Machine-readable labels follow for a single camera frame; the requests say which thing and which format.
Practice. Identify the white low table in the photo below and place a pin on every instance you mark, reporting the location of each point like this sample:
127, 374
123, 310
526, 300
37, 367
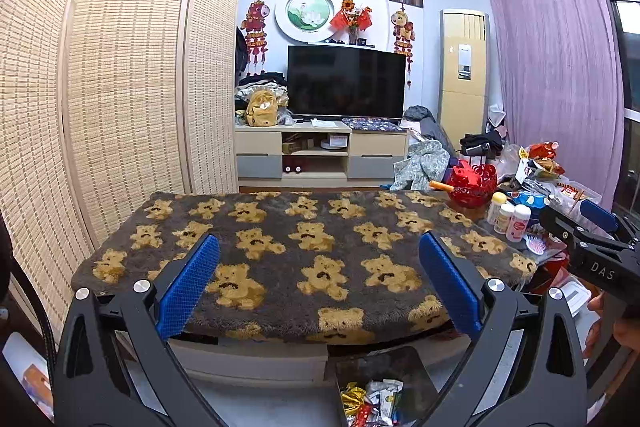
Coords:
250, 357

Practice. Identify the white cardboard box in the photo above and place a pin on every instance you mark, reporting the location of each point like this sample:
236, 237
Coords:
25, 377

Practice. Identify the purple curtain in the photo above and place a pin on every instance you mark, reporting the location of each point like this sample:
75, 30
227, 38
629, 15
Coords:
550, 57

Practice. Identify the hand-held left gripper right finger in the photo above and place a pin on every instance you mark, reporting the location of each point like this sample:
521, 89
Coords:
447, 282

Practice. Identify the clear plastic container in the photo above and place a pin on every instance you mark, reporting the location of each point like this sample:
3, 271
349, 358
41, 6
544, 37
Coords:
575, 197

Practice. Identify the small white bottle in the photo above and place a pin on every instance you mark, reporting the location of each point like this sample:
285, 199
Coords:
504, 218

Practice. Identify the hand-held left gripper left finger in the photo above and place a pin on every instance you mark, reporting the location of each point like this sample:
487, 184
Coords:
192, 287

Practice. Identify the red snack bag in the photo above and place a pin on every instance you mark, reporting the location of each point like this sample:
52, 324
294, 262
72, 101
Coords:
542, 154

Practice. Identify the person's right hand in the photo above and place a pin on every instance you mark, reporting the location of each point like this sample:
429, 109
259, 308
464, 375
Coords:
627, 332

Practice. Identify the black television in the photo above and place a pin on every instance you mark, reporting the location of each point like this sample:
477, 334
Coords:
345, 82

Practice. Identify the white bottle yellow cap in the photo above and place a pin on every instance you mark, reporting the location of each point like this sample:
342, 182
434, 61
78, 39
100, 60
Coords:
496, 209

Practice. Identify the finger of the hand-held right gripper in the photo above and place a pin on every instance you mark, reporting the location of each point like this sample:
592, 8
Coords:
597, 214
575, 229

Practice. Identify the woven folding screen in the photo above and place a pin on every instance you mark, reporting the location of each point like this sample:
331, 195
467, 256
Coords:
125, 57

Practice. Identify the red cow hanging ornament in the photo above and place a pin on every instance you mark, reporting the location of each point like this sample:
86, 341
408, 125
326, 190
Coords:
255, 27
402, 32

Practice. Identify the flower bouquet with red flags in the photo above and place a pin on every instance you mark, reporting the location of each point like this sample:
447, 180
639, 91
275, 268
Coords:
352, 19

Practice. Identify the white paper sheet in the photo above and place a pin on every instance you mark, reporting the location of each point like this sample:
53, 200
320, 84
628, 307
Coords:
330, 123

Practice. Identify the dark grey jacket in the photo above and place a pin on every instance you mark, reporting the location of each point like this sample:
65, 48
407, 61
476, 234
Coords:
425, 119

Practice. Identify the yellow backpack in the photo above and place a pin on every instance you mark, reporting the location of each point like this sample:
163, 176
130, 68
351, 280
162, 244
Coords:
261, 109

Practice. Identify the dark patterned cloth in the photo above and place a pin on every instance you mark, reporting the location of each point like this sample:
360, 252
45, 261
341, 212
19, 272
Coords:
372, 123

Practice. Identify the white hair brush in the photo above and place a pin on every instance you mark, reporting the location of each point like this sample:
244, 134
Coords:
537, 244

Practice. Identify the white bottle pink label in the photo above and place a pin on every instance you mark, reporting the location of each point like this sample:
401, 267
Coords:
518, 224

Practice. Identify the round lotus picture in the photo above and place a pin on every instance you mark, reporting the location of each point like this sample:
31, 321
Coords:
306, 16

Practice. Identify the black garment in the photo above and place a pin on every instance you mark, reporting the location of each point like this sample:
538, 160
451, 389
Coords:
480, 143

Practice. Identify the pile of clothes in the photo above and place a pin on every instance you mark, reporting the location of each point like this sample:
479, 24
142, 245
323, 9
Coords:
260, 82

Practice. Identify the grey bear printed blanket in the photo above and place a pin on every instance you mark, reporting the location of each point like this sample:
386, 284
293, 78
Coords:
300, 252

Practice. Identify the red openwork basket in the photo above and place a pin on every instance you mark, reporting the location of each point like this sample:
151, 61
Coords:
470, 182

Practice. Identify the beige standing air conditioner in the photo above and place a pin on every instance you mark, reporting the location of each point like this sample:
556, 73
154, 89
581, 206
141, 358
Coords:
462, 72

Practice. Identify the teal floral cloth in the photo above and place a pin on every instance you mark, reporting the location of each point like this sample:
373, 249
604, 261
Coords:
425, 162

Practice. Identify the beige television stand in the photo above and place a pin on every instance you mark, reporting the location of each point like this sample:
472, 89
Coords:
260, 142

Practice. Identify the black trash bin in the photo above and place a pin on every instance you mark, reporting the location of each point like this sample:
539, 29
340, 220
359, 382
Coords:
415, 372

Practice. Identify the white round box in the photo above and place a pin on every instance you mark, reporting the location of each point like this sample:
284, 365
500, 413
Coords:
334, 142

